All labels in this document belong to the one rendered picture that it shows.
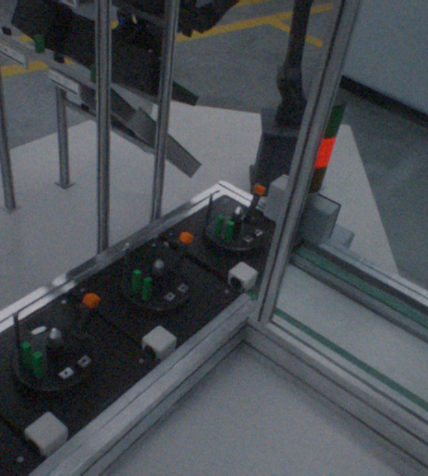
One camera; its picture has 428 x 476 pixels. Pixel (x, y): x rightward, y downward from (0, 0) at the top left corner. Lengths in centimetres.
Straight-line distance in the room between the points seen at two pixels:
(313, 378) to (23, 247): 72
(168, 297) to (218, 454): 29
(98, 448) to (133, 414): 8
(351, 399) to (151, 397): 37
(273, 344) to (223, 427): 18
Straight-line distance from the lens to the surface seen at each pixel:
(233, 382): 116
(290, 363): 115
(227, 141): 190
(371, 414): 112
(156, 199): 135
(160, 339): 104
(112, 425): 97
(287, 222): 98
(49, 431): 93
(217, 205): 139
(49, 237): 144
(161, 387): 101
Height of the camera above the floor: 177
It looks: 39 degrees down
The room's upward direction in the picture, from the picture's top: 10 degrees clockwise
